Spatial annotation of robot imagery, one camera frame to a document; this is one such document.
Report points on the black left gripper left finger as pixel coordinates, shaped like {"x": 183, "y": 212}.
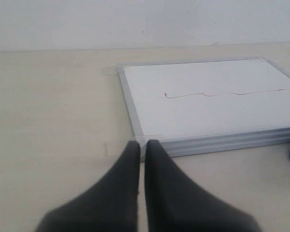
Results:
{"x": 108, "y": 206}

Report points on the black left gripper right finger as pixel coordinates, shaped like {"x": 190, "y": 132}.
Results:
{"x": 175, "y": 203}

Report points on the white board with aluminium frame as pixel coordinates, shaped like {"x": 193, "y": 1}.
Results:
{"x": 210, "y": 105}

